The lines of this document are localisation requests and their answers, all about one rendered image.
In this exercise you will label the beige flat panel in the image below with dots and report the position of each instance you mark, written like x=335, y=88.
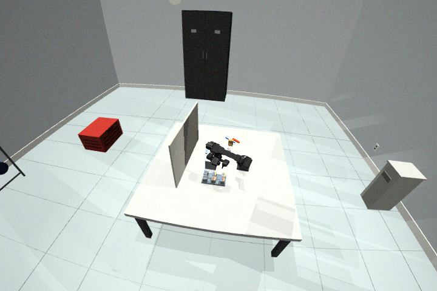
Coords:
x=183, y=143

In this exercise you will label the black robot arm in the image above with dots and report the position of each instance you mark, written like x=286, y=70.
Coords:
x=241, y=160

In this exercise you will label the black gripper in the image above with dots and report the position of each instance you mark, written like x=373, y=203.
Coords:
x=224, y=162

